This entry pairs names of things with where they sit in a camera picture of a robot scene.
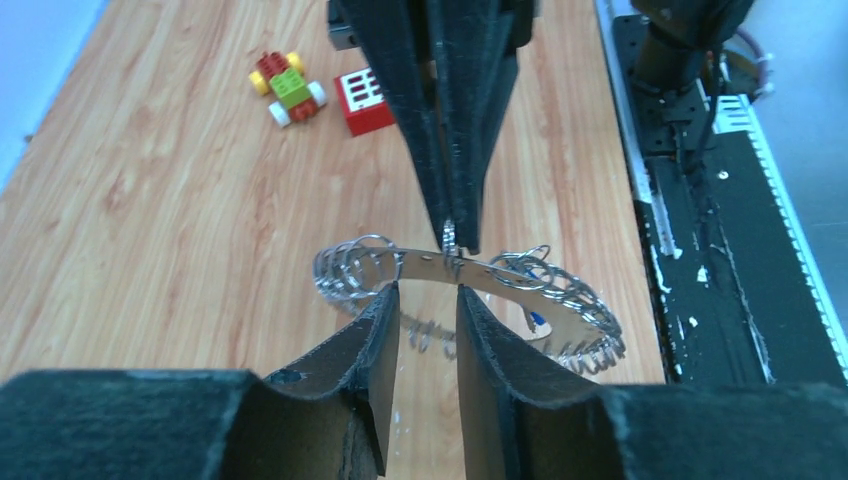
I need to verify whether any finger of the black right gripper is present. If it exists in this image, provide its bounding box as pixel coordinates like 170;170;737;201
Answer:
430;1;517;254
337;0;451;246

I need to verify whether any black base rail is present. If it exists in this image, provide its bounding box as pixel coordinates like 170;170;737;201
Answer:
602;1;846;386

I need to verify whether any white slotted cable duct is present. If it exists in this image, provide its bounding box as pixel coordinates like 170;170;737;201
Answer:
714;95;847;383

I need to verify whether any toy brick car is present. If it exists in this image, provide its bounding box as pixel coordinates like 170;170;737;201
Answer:
248;51;328;128

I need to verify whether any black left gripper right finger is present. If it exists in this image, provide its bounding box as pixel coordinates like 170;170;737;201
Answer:
456;286;847;479

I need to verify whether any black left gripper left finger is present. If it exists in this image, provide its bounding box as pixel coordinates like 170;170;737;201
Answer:
1;284;399;479

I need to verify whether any blue key tag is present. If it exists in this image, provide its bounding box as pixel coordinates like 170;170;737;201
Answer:
525;311;549;332

